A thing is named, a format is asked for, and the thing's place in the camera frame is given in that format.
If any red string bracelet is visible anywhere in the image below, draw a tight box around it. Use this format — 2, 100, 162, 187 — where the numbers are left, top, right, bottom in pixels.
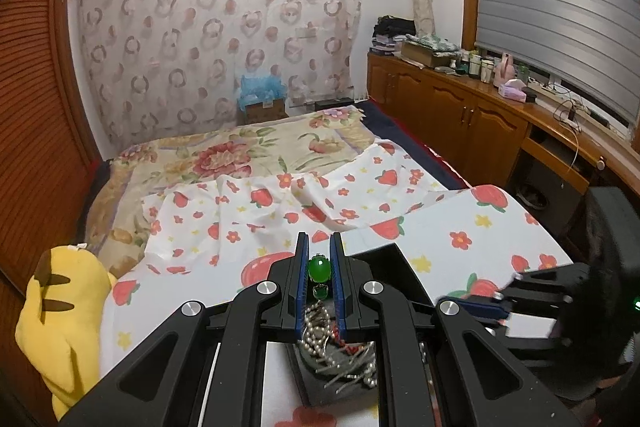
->
334, 338, 369, 357

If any white pearl necklace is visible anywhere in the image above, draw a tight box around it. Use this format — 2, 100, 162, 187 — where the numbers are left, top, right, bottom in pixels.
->
299, 300, 379, 390

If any green gem pendant necklace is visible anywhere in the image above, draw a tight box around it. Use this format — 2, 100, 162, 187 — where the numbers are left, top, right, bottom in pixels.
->
298, 255, 342, 360

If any black jewelry box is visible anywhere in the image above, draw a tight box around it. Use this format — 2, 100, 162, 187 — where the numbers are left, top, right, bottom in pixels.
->
285, 243, 432, 407

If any strawberry print tablecloth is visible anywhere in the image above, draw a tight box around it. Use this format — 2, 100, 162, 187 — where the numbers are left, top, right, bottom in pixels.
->
98, 141, 574, 427

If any yellow pikachu plush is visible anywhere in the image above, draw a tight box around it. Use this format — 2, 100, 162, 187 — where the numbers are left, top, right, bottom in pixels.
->
15, 245, 115, 418

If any floral bed quilt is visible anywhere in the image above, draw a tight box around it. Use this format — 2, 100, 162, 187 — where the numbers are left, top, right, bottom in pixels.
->
84, 106, 374, 277

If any wooden sideboard cabinet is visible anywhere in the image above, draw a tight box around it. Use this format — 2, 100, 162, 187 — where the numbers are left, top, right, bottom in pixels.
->
367, 53, 639, 194

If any pink tissue box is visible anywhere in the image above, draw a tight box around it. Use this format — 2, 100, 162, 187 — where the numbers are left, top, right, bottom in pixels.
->
498, 79, 527, 103

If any pink rabbit figurine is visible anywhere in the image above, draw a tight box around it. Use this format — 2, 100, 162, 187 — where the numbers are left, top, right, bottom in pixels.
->
494, 53, 516, 88

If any brown box on sideboard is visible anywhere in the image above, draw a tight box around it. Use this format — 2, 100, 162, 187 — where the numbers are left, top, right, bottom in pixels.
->
400, 34, 460, 68

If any wooden louvered wardrobe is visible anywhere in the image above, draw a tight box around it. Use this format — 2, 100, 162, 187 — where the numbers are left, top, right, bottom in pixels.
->
1, 0, 100, 426

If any blue wrapped cardboard box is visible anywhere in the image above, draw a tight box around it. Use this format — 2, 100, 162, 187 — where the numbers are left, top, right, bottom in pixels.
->
238, 75, 288, 124

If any pile of folded clothes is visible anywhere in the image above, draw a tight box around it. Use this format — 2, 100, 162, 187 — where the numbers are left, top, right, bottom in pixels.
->
370, 15, 416, 56

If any circle pattern lace curtain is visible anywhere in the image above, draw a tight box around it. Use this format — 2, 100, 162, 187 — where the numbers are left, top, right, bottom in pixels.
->
76, 0, 361, 150

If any white cable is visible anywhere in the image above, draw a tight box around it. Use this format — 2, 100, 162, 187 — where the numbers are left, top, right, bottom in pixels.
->
552, 98, 584, 172

